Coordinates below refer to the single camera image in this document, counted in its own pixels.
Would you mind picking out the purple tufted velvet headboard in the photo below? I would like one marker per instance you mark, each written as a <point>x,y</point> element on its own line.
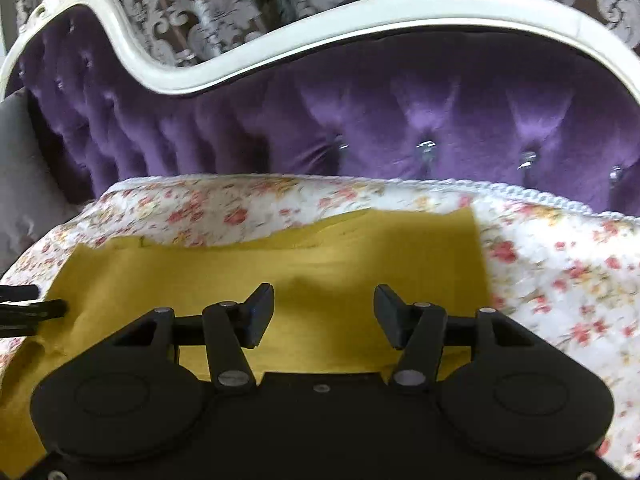
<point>437,103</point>

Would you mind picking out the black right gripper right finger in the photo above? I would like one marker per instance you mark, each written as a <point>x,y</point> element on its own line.
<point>500,385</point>

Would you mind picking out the floral bed cover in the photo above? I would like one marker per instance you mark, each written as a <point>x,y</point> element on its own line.
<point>569,274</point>

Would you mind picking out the mustard yellow knit garment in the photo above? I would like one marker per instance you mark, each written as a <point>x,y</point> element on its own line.
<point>323,275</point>

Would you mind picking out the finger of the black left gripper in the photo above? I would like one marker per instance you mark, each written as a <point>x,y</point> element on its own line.
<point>18,293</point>
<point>24,319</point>

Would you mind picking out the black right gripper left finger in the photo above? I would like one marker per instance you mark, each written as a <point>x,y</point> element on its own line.
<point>129,392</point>

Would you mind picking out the grey satin pillow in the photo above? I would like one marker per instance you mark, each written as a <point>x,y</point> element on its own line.
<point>40,186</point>

